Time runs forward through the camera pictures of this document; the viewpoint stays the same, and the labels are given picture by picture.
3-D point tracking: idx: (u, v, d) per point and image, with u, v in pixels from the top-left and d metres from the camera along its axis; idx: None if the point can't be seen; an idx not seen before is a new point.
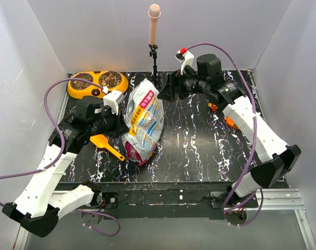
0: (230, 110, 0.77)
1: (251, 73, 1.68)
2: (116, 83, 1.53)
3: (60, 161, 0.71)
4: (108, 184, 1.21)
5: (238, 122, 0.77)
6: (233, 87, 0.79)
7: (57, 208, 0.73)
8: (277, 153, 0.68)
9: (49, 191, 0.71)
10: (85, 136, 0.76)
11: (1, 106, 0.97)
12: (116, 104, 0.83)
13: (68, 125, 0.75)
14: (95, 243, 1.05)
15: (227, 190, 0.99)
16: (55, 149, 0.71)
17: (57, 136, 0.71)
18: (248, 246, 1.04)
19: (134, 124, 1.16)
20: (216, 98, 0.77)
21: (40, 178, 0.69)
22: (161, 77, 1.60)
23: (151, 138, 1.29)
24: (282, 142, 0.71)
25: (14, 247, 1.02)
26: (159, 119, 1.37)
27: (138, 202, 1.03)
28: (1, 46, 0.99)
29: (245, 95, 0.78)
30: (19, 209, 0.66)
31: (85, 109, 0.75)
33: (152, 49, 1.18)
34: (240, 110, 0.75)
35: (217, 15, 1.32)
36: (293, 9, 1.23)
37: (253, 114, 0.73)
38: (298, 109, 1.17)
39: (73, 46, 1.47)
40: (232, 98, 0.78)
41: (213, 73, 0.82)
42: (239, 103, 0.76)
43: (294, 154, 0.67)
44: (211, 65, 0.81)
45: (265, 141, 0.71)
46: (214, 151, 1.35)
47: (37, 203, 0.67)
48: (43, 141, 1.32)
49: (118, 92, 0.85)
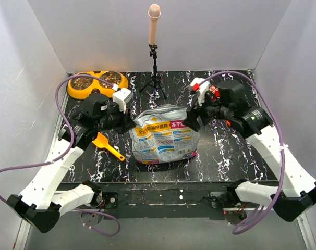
0: (256, 139, 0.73)
1: (251, 73, 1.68)
2: (116, 83, 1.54)
3: (68, 155, 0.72)
4: (108, 184, 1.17)
5: (263, 151, 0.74)
6: (259, 114, 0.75)
7: (58, 204, 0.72)
8: (305, 190, 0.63)
9: (55, 185, 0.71)
10: (93, 133, 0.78)
11: (1, 106, 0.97)
12: (124, 104, 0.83)
13: (77, 122, 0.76)
14: (95, 243, 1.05)
15: (228, 190, 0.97)
16: (64, 144, 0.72)
17: (67, 132, 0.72)
18: (249, 246, 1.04)
19: (148, 130, 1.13)
20: (241, 126, 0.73)
21: (47, 171, 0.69)
22: (161, 77, 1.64)
23: (158, 154, 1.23)
24: (311, 178, 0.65)
25: (14, 247, 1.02)
26: (183, 150, 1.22)
27: (138, 202, 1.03)
28: (1, 46, 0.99)
29: (271, 124, 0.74)
30: (24, 200, 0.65)
31: (93, 107, 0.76)
33: (152, 49, 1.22)
34: (266, 141, 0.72)
35: (217, 15, 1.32)
36: (293, 9, 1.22)
37: (281, 146, 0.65)
38: (298, 109, 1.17)
39: (73, 45, 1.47)
40: (259, 127, 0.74)
41: (236, 99, 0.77)
42: (266, 134, 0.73)
43: None
44: (234, 91, 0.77)
45: (292, 177, 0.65)
46: (214, 151, 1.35)
47: (44, 195, 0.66)
48: (43, 141, 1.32)
49: (128, 91, 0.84)
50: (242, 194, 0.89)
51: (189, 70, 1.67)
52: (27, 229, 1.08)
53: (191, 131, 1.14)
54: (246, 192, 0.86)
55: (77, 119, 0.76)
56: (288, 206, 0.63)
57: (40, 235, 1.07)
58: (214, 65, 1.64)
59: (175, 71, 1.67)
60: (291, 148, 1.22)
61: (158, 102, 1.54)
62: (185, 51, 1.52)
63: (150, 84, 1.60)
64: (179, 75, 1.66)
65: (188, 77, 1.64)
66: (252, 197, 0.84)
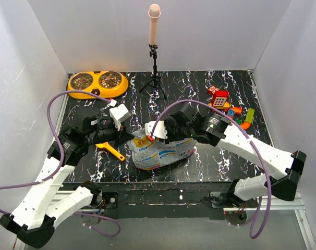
0: (223, 143, 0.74)
1: (251, 73, 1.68)
2: (116, 83, 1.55)
3: (58, 174, 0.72)
4: (108, 184, 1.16)
5: (235, 151, 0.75)
6: (216, 120, 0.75)
7: (52, 218, 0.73)
8: (288, 167, 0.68)
9: (46, 203, 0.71)
10: (83, 148, 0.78)
11: (0, 106, 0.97)
12: (118, 123, 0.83)
13: (67, 137, 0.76)
14: (95, 243, 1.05)
15: (228, 196, 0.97)
16: (53, 161, 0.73)
17: (56, 149, 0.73)
18: (249, 246, 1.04)
19: (148, 140, 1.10)
20: (206, 138, 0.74)
21: (38, 190, 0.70)
22: (161, 78, 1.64)
23: (160, 159, 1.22)
24: (287, 153, 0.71)
25: (14, 247, 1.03)
26: (183, 151, 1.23)
27: (137, 202, 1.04)
28: (1, 46, 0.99)
29: (230, 123, 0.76)
30: (16, 221, 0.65)
31: (82, 122, 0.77)
33: (152, 49, 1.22)
34: (234, 140, 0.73)
35: (218, 15, 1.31)
36: (294, 9, 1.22)
37: (248, 139, 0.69)
38: (298, 110, 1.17)
39: (73, 45, 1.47)
40: (221, 132, 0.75)
41: (190, 116, 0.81)
42: (229, 134, 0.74)
43: (302, 161, 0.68)
44: (184, 112, 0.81)
45: (271, 160, 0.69)
46: (214, 151, 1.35)
47: (34, 215, 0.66)
48: (43, 141, 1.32)
49: (124, 110, 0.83)
50: (240, 193, 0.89)
51: (189, 70, 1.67)
52: None
53: None
54: (243, 191, 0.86)
55: (68, 135, 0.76)
56: (282, 187, 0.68)
57: None
58: (214, 65, 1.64)
59: (175, 71, 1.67)
60: (291, 148, 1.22)
61: (158, 102, 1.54)
62: (185, 51, 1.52)
63: (150, 84, 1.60)
64: (179, 75, 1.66)
65: (188, 77, 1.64)
66: (251, 194, 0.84)
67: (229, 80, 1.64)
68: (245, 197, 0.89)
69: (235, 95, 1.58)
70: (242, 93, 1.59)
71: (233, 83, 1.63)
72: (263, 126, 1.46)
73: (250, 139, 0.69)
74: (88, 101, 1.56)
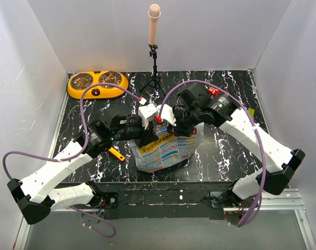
0: (228, 126, 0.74)
1: (251, 73, 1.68)
2: (116, 82, 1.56)
3: (75, 159, 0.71)
4: (108, 184, 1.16)
5: (238, 136, 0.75)
6: (226, 100, 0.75)
7: (51, 200, 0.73)
8: (285, 162, 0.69)
9: (55, 182, 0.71)
10: (106, 144, 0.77)
11: (1, 106, 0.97)
12: (145, 121, 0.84)
13: (95, 128, 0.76)
14: (95, 243, 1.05)
15: (227, 194, 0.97)
16: (76, 147, 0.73)
17: (82, 136, 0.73)
18: (249, 246, 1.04)
19: (154, 146, 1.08)
20: (211, 117, 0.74)
21: (52, 168, 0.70)
22: (161, 77, 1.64)
23: (163, 161, 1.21)
24: (286, 149, 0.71)
25: (14, 247, 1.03)
26: (186, 153, 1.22)
27: (138, 202, 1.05)
28: (1, 46, 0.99)
29: (240, 108, 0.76)
30: (22, 189, 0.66)
31: (111, 119, 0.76)
33: (152, 49, 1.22)
34: (239, 125, 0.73)
35: (218, 15, 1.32)
36: (294, 9, 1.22)
37: (254, 127, 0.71)
38: (298, 110, 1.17)
39: (73, 45, 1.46)
40: (229, 114, 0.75)
41: (196, 96, 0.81)
42: (236, 117, 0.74)
43: (299, 159, 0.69)
44: (191, 90, 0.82)
45: (271, 152, 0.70)
46: (214, 151, 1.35)
47: (40, 190, 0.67)
48: (43, 141, 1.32)
49: (153, 109, 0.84)
50: (238, 190, 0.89)
51: (189, 70, 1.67)
52: (27, 229, 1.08)
53: (195, 137, 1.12)
54: (241, 188, 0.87)
55: (96, 126, 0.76)
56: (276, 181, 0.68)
57: (40, 234, 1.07)
58: (214, 65, 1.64)
59: (175, 71, 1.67)
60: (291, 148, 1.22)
61: (158, 102, 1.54)
62: (185, 51, 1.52)
63: (150, 84, 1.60)
64: (179, 75, 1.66)
65: (188, 77, 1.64)
66: (247, 191, 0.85)
67: (229, 80, 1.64)
68: (242, 196, 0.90)
69: (235, 95, 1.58)
70: (242, 93, 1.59)
71: (233, 83, 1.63)
72: (263, 126, 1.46)
73: (256, 127, 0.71)
74: (88, 101, 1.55)
